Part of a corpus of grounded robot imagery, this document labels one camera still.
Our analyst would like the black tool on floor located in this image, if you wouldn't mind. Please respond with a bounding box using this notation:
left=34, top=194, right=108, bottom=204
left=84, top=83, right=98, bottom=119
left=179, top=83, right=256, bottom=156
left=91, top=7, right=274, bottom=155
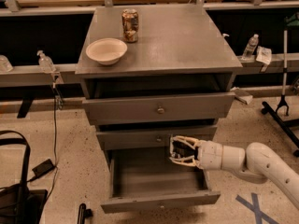
left=77, top=203, right=93, bottom=224

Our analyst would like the grey drawer cabinet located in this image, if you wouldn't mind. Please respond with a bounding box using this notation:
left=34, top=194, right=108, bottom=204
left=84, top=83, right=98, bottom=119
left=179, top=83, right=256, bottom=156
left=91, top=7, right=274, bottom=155
left=75, top=4, right=244, bottom=161

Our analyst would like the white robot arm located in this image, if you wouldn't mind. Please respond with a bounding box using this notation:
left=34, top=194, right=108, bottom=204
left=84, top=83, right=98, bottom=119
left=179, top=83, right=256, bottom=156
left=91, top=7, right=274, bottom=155
left=169, top=135, right=299, bottom=208

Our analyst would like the grey middle drawer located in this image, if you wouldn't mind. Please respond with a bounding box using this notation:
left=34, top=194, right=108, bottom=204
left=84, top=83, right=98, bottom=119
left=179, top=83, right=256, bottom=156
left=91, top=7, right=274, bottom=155
left=96, top=125, right=217, bottom=150

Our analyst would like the grey drawer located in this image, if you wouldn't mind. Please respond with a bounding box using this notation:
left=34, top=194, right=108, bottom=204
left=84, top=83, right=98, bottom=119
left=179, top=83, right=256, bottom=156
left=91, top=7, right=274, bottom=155
left=82, top=92, right=235, bottom=125
left=96, top=125, right=217, bottom=150
left=101, top=147, right=221, bottom=213

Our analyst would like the black rxbar chocolate bar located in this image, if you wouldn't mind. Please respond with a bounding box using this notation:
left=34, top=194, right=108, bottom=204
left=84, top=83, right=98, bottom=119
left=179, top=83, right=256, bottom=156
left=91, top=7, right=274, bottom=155
left=170, top=140, right=194, bottom=159

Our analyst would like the black bag with strap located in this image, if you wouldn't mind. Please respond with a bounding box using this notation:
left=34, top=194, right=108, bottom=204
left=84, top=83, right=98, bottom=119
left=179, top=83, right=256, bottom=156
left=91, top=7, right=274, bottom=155
left=0, top=130, right=48, bottom=224

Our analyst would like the white paper packet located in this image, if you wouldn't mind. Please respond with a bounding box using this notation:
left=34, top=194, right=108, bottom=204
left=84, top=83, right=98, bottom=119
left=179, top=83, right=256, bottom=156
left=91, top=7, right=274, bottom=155
left=256, top=46, right=272, bottom=73

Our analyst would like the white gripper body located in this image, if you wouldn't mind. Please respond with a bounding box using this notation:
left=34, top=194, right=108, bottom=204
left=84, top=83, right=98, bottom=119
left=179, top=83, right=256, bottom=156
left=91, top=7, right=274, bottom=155
left=195, top=141, right=223, bottom=170

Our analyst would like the crushed soda can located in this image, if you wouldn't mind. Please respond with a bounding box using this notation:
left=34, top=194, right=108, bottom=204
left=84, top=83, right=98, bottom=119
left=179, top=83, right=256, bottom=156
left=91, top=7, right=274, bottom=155
left=121, top=8, right=139, bottom=43

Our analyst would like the black power cable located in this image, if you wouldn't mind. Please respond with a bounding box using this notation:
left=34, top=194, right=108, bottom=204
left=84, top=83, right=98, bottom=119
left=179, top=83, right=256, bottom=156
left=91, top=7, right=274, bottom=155
left=26, top=82, right=64, bottom=203

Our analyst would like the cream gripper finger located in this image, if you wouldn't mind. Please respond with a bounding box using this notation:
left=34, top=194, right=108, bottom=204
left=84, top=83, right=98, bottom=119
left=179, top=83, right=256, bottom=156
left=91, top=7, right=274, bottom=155
left=170, top=135, right=202, bottom=150
left=170, top=156, right=199, bottom=167

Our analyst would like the clear water bottle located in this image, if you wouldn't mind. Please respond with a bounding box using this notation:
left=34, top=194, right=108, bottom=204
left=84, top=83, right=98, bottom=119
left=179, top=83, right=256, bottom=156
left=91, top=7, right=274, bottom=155
left=241, top=34, right=259, bottom=60

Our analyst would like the grey top drawer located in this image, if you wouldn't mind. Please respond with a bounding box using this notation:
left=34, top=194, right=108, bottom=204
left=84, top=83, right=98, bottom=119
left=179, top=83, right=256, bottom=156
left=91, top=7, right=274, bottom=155
left=82, top=92, right=235, bottom=125

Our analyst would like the clear sanitizer pump bottle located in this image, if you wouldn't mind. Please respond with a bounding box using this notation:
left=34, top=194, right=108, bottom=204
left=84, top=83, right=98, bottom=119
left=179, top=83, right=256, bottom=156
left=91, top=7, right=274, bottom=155
left=36, top=50, right=56, bottom=74

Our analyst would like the white bowl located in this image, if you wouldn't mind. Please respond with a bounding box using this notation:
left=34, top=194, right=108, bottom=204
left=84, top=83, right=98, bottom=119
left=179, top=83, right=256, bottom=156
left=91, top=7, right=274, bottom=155
left=86, top=38, right=128, bottom=65

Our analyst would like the black power adapter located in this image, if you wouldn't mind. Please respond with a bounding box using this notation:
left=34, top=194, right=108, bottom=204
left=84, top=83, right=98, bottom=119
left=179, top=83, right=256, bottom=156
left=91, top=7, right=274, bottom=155
left=32, top=159, right=55, bottom=177

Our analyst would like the black stand with pole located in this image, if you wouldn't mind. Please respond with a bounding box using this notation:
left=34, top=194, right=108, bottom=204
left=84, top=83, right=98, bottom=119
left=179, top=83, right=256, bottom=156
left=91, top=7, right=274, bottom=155
left=261, top=12, right=299, bottom=157

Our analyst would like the small book on floor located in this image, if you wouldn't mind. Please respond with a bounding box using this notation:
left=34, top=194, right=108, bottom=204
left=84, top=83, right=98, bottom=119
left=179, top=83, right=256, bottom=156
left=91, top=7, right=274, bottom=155
left=232, top=87, right=253, bottom=105

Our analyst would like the blue tape cross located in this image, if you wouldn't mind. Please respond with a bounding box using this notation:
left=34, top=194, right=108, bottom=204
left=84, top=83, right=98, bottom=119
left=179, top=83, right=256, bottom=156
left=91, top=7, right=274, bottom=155
left=235, top=193, right=278, bottom=224

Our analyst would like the grey bottom drawer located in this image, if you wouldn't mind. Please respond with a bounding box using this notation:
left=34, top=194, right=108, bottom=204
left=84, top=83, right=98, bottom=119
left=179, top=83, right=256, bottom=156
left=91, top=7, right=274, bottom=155
left=101, top=147, right=221, bottom=213

